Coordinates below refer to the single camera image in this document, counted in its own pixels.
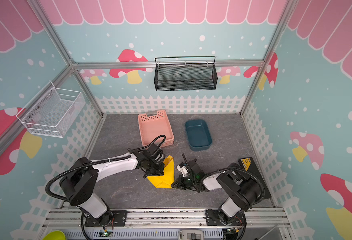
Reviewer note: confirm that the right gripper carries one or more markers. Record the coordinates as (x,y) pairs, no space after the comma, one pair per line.
(183,180)

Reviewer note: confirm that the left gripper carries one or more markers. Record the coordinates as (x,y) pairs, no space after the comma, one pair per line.
(160,171)

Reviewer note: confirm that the yellow paper napkin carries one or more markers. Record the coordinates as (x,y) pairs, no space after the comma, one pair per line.
(165,181)

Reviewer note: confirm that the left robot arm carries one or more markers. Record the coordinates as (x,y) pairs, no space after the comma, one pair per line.
(76,185)

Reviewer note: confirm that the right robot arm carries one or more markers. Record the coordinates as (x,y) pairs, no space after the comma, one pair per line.
(241,181)

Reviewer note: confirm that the pink perforated plastic basket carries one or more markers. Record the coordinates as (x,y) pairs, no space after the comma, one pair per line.
(153,125)

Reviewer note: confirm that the dark teal plastic tray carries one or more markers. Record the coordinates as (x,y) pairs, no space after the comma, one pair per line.
(198,135)

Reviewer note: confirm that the black yellow flat device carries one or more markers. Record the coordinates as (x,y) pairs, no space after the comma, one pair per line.
(248,164)

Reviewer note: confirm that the green round object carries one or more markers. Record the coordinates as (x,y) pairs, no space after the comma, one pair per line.
(55,235)

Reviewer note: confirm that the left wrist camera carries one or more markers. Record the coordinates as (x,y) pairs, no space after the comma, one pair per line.
(155,153)

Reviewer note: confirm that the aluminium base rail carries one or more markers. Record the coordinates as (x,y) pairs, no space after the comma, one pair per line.
(152,224)

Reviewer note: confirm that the black wire mesh wall basket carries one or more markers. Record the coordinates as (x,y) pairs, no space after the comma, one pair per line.
(191,73)

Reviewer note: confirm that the white wire mesh wall basket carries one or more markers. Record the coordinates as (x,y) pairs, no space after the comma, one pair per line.
(52,112)

